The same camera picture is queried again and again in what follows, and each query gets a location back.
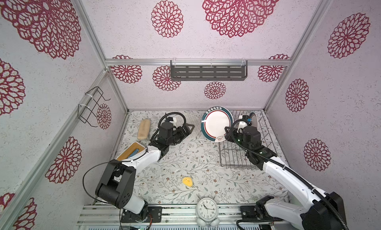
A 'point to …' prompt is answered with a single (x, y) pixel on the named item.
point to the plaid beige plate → (190, 119)
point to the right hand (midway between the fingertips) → (224, 126)
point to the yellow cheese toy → (187, 181)
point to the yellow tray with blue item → (133, 149)
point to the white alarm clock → (207, 211)
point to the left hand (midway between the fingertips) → (191, 129)
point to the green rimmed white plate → (214, 120)
